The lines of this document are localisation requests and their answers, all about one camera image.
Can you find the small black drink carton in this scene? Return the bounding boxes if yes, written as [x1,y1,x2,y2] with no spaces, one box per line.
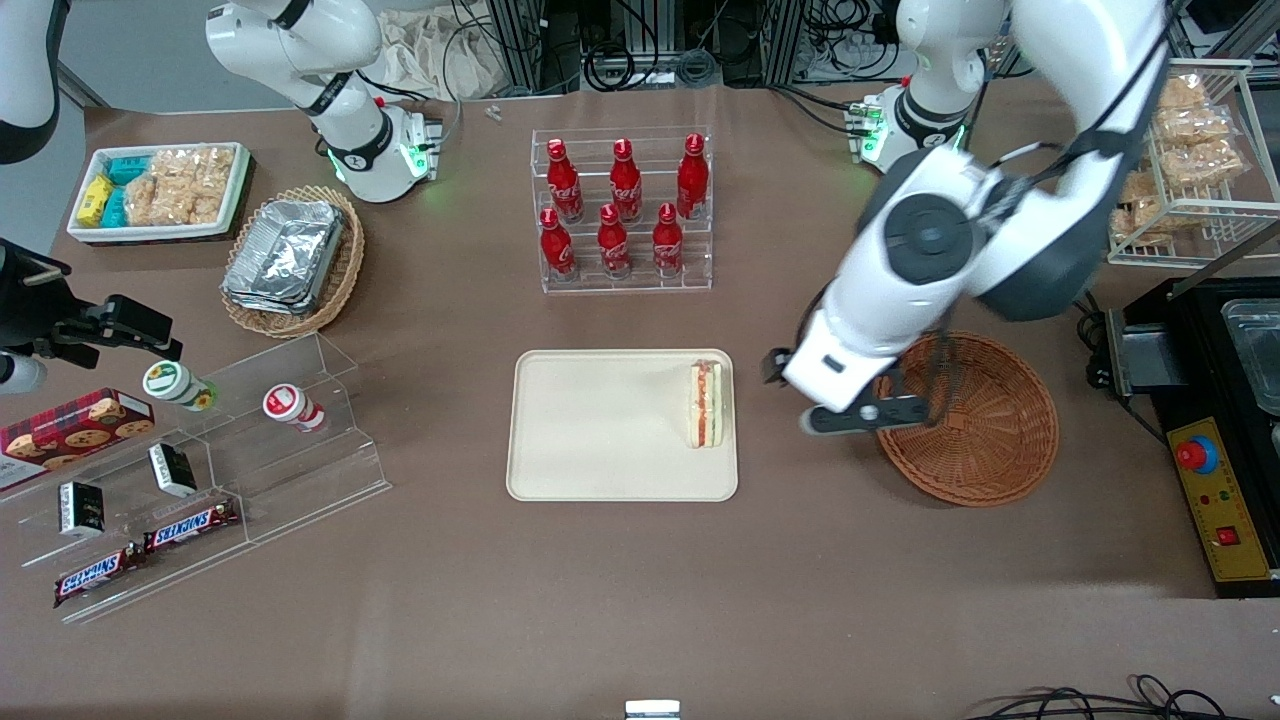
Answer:
[58,481,107,538]
[148,443,198,498]

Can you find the triangle sandwich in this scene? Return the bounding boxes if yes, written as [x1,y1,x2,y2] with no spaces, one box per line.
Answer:
[686,359,724,449]

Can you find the black table appliance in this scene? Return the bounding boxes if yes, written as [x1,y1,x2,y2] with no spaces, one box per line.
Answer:
[1105,275,1280,599]

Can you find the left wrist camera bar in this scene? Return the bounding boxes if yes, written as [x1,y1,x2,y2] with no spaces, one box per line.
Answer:
[800,393,936,436]

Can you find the stack of foil trays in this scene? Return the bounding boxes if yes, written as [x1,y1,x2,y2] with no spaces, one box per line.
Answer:
[222,198,346,316]

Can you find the black coiled cable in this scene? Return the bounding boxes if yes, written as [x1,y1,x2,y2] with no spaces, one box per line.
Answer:
[585,45,653,93]

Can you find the clear glass container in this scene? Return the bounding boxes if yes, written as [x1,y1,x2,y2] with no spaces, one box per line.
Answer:
[1222,298,1280,416]

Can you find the Snickers chocolate bar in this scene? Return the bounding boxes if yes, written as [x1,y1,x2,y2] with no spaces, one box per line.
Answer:
[143,498,241,554]
[53,545,146,608]

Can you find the black base cables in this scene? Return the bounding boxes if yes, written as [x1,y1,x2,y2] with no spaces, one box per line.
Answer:
[360,70,467,161]
[770,85,873,136]

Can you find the red plaid cookie box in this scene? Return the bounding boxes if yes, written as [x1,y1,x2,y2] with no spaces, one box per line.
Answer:
[0,388,156,491]

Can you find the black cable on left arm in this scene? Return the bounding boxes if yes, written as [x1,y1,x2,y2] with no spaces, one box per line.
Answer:
[985,10,1173,201]

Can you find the white rectangular snack bin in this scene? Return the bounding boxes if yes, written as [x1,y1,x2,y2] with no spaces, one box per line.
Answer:
[67,142,251,246]

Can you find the black right base cables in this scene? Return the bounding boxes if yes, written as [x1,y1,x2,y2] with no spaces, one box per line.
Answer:
[360,70,467,161]

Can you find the yellow snack packet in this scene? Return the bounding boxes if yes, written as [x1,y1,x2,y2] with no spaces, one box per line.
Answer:
[77,175,114,229]

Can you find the white wire rack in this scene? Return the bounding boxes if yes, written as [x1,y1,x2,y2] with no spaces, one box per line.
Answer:
[1108,58,1280,269]

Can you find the clear rice cracker bag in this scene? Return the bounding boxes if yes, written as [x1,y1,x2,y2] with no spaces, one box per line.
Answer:
[125,170,186,227]
[1112,170,1167,246]
[1155,72,1208,113]
[1155,105,1237,149]
[150,147,237,225]
[1165,138,1248,191]

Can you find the round brown wicker basket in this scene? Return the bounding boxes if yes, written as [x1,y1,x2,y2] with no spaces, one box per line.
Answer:
[873,331,1060,507]

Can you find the red cola bottle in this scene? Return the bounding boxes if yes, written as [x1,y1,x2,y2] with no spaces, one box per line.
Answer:
[540,207,578,281]
[676,133,710,221]
[652,203,685,278]
[546,138,585,223]
[610,138,644,223]
[597,203,633,279]

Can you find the grey metal bracket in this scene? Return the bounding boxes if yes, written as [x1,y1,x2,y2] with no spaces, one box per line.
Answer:
[1105,308,1191,396]

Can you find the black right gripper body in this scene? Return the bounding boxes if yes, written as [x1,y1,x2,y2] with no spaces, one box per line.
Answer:
[0,238,73,353]

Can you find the black appliance power cable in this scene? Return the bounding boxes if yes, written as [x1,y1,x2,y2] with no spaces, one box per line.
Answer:
[1075,290,1171,446]

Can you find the yellow control panel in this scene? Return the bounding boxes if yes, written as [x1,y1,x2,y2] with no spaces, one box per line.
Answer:
[1168,417,1278,583]

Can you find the clear acrylic bottle rack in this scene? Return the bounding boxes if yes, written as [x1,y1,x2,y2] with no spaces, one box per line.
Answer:
[530,125,713,294]

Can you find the oval light wicker basket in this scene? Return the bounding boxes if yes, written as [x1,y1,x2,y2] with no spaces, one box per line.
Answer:
[220,185,366,339]

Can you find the aluminium frame post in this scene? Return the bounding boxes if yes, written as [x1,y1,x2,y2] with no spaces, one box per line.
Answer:
[765,0,813,83]
[488,0,583,97]

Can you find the red lidded yogurt cup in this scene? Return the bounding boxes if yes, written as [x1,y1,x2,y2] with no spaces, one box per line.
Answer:
[263,384,328,433]

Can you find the black floor cables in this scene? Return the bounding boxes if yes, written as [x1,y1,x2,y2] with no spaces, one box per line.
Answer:
[965,675,1280,720]

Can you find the green lidded yogurt cup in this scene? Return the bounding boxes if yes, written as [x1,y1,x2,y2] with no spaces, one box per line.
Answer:
[142,360,218,413]

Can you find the clear acrylic stepped display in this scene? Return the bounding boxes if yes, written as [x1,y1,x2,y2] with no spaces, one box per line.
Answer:
[0,332,393,626]

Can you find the crumpled beige cloth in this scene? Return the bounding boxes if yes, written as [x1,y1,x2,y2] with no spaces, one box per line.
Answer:
[375,10,521,101]

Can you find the black left base cables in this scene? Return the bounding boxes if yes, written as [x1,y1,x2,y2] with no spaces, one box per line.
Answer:
[770,85,873,136]

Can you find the beige plastic serving tray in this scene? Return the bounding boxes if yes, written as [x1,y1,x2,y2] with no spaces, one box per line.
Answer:
[506,349,739,502]

